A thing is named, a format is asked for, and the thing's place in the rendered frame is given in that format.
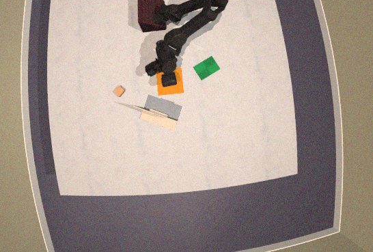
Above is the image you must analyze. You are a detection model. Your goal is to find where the orange flat square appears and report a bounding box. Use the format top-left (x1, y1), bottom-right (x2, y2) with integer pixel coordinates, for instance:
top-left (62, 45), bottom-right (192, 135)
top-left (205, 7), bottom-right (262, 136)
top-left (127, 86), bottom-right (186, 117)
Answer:
top-left (156, 68), bottom-right (184, 96)

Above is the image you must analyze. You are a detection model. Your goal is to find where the grey panel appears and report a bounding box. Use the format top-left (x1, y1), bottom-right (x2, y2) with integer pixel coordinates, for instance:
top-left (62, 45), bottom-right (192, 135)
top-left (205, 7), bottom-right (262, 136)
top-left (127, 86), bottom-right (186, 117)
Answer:
top-left (133, 105), bottom-right (178, 130)

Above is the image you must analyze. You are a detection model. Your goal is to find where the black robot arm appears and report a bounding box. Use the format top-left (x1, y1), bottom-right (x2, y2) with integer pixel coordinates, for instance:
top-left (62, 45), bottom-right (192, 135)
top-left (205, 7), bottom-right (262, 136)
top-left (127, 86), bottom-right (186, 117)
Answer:
top-left (145, 0), bottom-right (229, 76)

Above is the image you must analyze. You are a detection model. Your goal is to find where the small orange block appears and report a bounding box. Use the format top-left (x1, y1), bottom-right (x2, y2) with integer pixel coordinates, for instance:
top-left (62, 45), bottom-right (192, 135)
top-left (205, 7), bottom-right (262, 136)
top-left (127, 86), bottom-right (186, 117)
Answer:
top-left (114, 86), bottom-right (126, 97)

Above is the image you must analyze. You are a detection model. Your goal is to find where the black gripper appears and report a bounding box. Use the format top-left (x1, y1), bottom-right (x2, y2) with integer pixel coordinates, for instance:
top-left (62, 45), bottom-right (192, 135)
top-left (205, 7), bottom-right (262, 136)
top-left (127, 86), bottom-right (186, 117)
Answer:
top-left (158, 60), bottom-right (177, 87)

